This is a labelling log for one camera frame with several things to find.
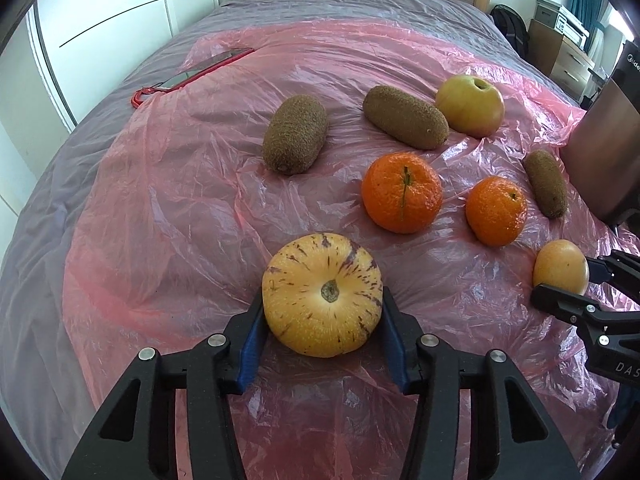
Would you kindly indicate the pink plastic sheet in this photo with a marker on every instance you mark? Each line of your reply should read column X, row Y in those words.
column 200, row 240

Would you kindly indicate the dark brown container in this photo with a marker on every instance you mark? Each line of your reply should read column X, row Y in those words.
column 605, row 150

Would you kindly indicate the white wardrobe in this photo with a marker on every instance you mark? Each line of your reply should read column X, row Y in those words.
column 115, row 5

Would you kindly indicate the blue cloth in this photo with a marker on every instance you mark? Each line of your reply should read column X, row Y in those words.
column 616, row 415

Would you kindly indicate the grey bed blanket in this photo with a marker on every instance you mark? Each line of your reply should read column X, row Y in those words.
column 75, row 170

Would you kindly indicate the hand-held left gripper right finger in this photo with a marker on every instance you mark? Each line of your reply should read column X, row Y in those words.
column 395, row 352

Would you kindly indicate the yellow-green apple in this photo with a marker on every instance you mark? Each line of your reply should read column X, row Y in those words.
column 470, row 107

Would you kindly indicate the small round yellow fruit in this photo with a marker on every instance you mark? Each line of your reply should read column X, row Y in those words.
column 560, row 265

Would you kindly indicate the white printer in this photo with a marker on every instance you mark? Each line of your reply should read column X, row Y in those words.
column 565, row 20

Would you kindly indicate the black backpack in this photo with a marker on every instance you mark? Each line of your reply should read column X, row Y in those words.
column 510, row 27

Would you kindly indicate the small slim brown kiwi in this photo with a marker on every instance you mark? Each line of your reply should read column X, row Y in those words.
column 546, row 182

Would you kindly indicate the yellow purple-striped melon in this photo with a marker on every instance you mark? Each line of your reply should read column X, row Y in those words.
column 320, row 300

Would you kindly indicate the wooden dresser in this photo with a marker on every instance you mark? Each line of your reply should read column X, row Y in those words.
column 560, row 57

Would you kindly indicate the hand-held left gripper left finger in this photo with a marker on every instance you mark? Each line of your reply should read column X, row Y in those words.
column 252, row 347

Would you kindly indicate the phone with red case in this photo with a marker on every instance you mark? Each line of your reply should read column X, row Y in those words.
column 200, row 72

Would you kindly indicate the large orange mandarin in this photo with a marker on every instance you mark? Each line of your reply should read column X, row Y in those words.
column 400, row 192

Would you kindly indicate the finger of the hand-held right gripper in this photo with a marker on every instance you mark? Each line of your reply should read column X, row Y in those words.
column 565, row 305
column 617, row 267

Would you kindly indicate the small orange mandarin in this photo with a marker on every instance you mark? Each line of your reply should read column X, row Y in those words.
column 497, row 212

